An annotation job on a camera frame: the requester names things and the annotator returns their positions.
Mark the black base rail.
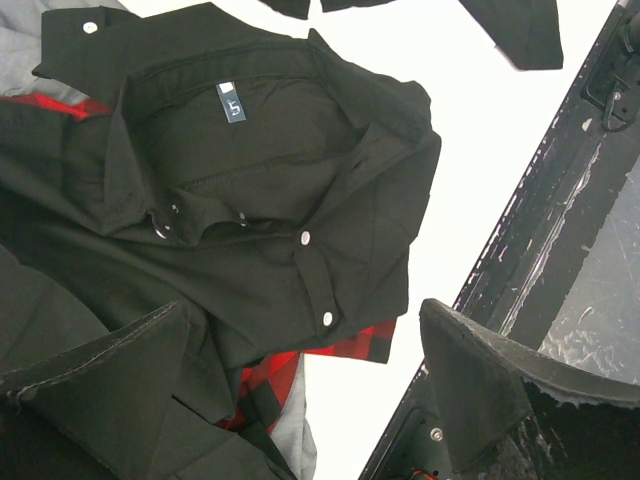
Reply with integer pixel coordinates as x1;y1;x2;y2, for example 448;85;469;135
362;1;639;479

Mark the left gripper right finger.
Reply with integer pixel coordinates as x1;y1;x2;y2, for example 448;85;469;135
420;299;639;475

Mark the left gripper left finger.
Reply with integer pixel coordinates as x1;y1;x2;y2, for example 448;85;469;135
0;300;236;480

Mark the hanging black shirt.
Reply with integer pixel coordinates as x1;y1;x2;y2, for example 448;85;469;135
247;1;564;82

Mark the red black plaid shirt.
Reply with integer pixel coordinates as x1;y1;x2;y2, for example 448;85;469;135
1;93;396;433

